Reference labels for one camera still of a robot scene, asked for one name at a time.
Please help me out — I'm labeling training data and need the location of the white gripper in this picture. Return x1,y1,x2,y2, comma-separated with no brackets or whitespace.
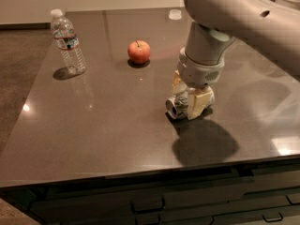
172,48,225,120

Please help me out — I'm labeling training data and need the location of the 7up soda can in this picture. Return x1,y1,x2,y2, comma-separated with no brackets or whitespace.
165,96,188,119

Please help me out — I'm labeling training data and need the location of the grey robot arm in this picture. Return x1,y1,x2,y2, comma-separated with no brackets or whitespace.
166,0,300,120

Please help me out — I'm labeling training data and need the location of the red apple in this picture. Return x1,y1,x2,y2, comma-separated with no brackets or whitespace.
127,40,151,64

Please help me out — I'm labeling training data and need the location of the white bottle cap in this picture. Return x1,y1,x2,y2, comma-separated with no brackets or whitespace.
169,9,182,21

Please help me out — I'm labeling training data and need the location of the dark drawer cabinet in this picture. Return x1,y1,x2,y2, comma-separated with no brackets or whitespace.
1,158,300,225

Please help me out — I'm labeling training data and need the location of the clear plastic water bottle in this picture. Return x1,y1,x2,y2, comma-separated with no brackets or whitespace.
51,9,86,76

